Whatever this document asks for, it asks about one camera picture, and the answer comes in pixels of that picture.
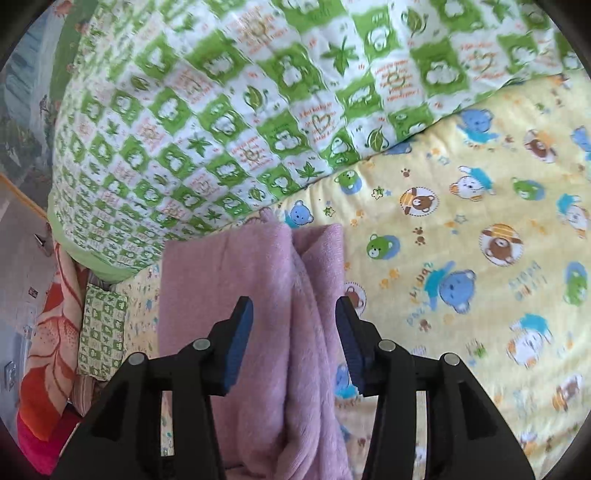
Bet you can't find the purple knit sweater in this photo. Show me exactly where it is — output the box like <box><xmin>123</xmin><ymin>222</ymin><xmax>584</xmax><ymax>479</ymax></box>
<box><xmin>157</xmin><ymin>221</ymin><xmax>351</xmax><ymax>479</ymax></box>

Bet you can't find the magenta red cloth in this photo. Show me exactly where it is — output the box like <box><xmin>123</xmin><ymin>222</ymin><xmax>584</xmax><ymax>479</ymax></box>
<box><xmin>17</xmin><ymin>404</ymin><xmax>82</xmax><ymax>476</ymax></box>

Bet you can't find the red orange floral blanket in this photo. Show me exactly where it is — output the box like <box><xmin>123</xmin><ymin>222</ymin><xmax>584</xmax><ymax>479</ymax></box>
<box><xmin>18</xmin><ymin>244</ymin><xmax>88</xmax><ymax>441</ymax></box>

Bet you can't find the small green checkered pillow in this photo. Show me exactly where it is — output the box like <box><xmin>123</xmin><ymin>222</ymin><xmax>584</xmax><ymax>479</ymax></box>
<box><xmin>77</xmin><ymin>284</ymin><xmax>128</xmax><ymax>382</ymax></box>

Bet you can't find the yellow bear print blanket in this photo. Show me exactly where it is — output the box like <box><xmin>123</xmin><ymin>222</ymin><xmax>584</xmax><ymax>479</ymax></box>
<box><xmin>121</xmin><ymin>71</ymin><xmax>590</xmax><ymax>479</ymax></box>

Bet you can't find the green white checkered quilt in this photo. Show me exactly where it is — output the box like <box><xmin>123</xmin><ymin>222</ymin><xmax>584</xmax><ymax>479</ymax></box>
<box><xmin>48</xmin><ymin>1</ymin><xmax>582</xmax><ymax>280</ymax></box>

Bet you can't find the landscape wall painting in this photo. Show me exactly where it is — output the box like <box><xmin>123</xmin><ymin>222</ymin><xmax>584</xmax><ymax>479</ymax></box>
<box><xmin>1</xmin><ymin>1</ymin><xmax>97</xmax><ymax>207</ymax></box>

